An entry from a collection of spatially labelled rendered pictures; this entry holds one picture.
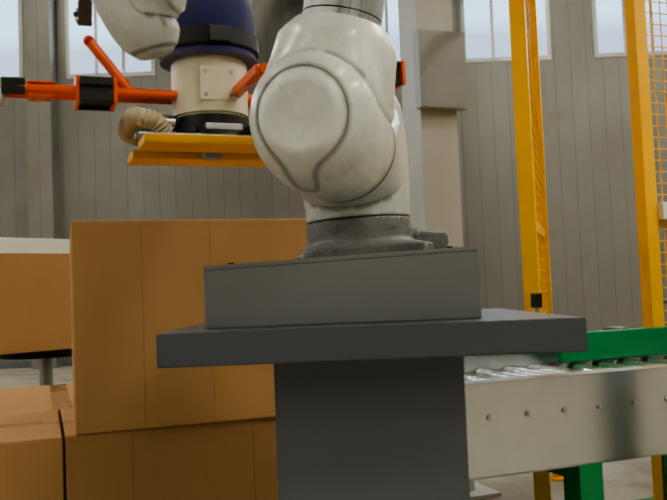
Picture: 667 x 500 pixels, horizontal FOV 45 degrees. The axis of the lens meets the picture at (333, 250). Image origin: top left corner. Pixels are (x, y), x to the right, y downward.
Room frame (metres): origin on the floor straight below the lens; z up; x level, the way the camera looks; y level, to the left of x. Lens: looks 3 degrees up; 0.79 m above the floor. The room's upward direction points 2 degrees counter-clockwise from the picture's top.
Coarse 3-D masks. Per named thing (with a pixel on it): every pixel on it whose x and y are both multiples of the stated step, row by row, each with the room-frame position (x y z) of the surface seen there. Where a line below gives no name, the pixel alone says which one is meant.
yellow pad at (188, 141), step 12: (156, 132) 1.61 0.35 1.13; (168, 132) 1.62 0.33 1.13; (192, 132) 1.66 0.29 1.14; (144, 144) 1.61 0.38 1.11; (156, 144) 1.61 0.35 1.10; (168, 144) 1.62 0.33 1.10; (180, 144) 1.62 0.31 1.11; (192, 144) 1.63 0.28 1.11; (204, 144) 1.63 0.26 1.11; (216, 144) 1.64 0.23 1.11; (228, 144) 1.65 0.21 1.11; (240, 144) 1.66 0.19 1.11; (252, 144) 1.67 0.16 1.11
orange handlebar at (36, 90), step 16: (256, 64) 1.55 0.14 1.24; (32, 80) 1.62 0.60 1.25; (240, 80) 1.65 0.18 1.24; (256, 80) 1.60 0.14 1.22; (16, 96) 1.65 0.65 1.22; (32, 96) 1.63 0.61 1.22; (48, 96) 1.64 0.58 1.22; (64, 96) 1.68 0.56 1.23; (128, 96) 1.69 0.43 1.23; (144, 96) 1.70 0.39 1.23; (160, 96) 1.71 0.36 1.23; (176, 96) 1.72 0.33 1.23; (240, 96) 1.73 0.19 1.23
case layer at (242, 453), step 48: (0, 432) 1.56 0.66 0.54; (48, 432) 1.54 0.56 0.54; (144, 432) 1.54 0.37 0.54; (192, 432) 1.57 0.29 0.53; (240, 432) 1.60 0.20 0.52; (0, 480) 1.45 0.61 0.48; (48, 480) 1.48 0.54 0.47; (96, 480) 1.51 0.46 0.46; (144, 480) 1.54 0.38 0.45; (192, 480) 1.57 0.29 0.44; (240, 480) 1.60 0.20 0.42
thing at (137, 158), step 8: (136, 152) 1.77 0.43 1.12; (144, 152) 1.77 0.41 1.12; (152, 152) 1.78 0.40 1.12; (160, 152) 1.78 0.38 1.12; (168, 152) 1.79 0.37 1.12; (176, 152) 1.80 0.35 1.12; (184, 152) 1.80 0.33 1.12; (192, 152) 1.81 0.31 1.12; (200, 152) 1.82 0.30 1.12; (128, 160) 1.83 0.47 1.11; (136, 160) 1.79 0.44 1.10; (144, 160) 1.79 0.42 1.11; (152, 160) 1.80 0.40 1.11; (160, 160) 1.80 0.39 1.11; (168, 160) 1.81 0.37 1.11; (176, 160) 1.81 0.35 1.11; (184, 160) 1.82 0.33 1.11; (192, 160) 1.82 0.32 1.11; (200, 160) 1.83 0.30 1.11; (224, 160) 1.84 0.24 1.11; (232, 160) 1.85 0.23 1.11; (240, 160) 1.85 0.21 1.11; (248, 160) 1.86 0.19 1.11; (256, 160) 1.87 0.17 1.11
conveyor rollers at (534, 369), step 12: (612, 360) 2.46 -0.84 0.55; (624, 360) 2.41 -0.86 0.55; (636, 360) 2.48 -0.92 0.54; (648, 360) 2.44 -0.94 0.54; (660, 360) 2.39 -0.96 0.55; (480, 372) 2.31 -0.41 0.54; (492, 372) 2.26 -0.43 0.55; (504, 372) 2.21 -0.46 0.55; (516, 372) 2.30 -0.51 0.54; (528, 372) 2.25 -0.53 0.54; (540, 372) 2.20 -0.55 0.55; (552, 372) 2.16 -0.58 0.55; (564, 372) 2.24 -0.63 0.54
